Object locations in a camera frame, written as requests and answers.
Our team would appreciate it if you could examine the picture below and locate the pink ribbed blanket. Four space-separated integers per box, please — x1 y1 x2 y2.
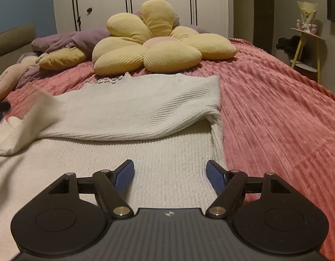
4 37 335 256

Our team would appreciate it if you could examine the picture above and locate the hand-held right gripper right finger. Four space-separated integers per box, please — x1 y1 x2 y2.
205 159 289 218

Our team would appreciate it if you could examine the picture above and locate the dark wooden door frame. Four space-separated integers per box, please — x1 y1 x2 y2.
253 0 274 55

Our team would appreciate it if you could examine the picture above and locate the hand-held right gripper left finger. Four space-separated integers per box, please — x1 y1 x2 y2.
49 159 135 218

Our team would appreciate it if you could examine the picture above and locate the cream wrapped bouquet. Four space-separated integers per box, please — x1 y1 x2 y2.
296 0 318 33

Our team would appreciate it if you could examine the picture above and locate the small yellow face pillow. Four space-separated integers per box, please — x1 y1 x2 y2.
38 46 89 70

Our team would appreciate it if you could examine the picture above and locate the green sofa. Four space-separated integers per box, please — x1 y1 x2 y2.
0 23 37 60

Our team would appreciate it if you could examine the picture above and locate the dark clothes pile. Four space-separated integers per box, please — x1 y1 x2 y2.
276 35 302 55

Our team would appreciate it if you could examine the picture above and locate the white knit sweater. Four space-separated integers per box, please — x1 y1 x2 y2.
0 73 227 253

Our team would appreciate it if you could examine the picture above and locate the long pink plush pillow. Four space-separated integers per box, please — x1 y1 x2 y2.
0 56 41 101

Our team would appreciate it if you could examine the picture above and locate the yellow flower-shaped pillow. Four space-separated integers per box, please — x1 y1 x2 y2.
92 0 238 76

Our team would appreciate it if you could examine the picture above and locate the purple duvet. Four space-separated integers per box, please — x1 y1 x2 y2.
17 11 208 87

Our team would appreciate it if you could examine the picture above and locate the yellow-legged side table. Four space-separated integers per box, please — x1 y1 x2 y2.
290 27 327 83

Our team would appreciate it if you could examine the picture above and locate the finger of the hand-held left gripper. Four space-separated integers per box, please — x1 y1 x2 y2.
0 102 11 122

